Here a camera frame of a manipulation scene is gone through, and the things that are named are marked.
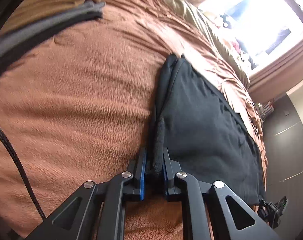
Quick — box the beige duvet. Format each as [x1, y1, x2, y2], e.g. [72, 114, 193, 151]
[151, 0, 250, 89]

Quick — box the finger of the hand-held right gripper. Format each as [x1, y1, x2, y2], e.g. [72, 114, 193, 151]
[258, 199, 270, 218]

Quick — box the brown blanket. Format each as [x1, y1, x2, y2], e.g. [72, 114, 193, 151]
[0, 0, 268, 240]

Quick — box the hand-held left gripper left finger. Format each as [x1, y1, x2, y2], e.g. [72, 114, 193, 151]
[25, 147, 148, 240]

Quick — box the black braided cable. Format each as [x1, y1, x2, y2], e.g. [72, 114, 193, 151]
[0, 119, 46, 220]

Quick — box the black white plush toy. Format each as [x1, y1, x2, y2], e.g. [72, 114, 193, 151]
[214, 12, 232, 28]

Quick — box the pink curtain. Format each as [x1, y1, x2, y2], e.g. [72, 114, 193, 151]
[249, 30, 303, 100]

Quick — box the stack of folded clothes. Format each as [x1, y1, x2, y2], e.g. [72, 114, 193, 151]
[0, 0, 106, 83]

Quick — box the black sweatshirt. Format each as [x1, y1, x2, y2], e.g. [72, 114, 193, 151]
[148, 54, 267, 205]

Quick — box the thin black cable coil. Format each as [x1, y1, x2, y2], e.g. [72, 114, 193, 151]
[245, 97, 263, 140]

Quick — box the window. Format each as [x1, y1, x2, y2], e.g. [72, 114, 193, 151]
[199, 0, 303, 73]

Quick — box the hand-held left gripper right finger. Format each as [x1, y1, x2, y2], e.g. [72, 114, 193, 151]
[163, 147, 283, 240]

